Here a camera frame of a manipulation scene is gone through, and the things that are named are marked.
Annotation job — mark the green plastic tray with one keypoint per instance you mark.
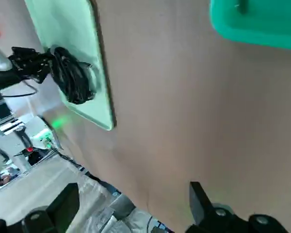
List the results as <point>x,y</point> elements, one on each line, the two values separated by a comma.
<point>257,24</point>

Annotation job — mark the pale green flat tray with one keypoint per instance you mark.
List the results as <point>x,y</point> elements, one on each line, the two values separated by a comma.
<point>70,24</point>

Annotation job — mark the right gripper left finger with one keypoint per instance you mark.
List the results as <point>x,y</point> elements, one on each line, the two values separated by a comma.
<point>55,213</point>

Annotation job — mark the small green circuit board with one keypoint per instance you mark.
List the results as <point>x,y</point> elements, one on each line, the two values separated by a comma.
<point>48,143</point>

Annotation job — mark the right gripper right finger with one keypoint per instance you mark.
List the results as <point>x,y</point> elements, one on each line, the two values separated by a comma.
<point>203,213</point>

